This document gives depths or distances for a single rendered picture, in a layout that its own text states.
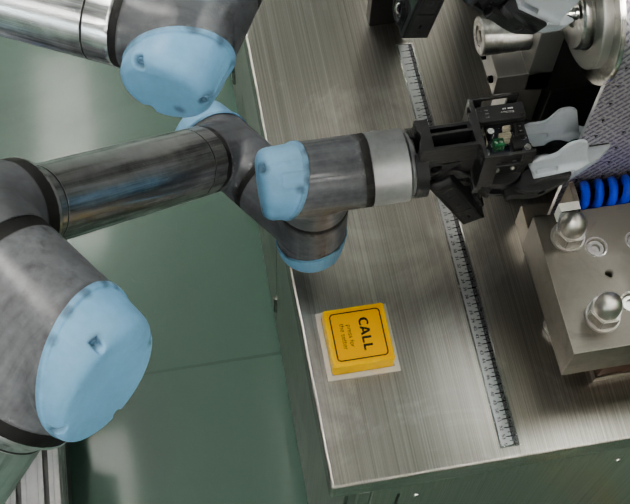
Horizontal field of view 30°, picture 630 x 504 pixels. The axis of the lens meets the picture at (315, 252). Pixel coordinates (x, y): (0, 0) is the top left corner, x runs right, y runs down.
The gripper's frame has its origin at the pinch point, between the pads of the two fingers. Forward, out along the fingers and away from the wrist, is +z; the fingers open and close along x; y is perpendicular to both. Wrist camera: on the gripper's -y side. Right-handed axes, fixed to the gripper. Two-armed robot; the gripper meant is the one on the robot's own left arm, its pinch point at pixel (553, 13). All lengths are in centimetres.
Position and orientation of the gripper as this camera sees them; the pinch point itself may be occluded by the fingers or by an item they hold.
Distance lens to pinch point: 113.9
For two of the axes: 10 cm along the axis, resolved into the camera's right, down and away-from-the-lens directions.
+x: -1.8, -8.8, 4.4
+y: 6.5, -4.4, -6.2
